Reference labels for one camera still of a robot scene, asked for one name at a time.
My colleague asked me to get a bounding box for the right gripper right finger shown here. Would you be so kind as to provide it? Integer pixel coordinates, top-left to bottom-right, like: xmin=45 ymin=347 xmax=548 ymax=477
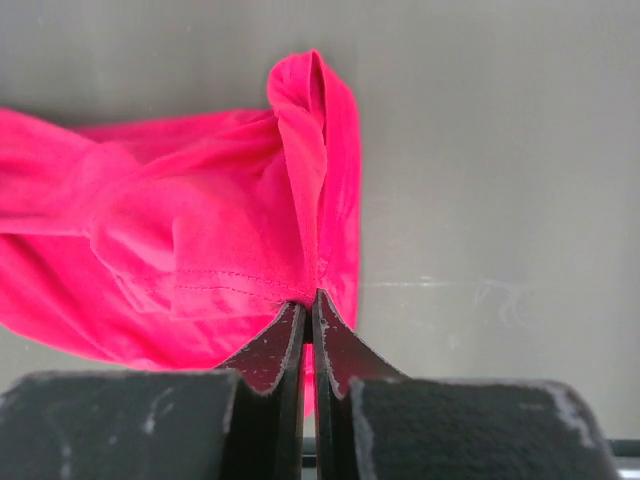
xmin=311 ymin=291 xmax=618 ymax=479

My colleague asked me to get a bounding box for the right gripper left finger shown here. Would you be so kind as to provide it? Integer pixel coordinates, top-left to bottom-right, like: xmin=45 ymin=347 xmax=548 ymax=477
xmin=1 ymin=303 xmax=306 ymax=479

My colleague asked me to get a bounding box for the magenta t shirt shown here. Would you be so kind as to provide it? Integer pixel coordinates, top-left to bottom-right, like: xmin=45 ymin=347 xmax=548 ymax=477
xmin=0 ymin=48 xmax=363 ymax=417

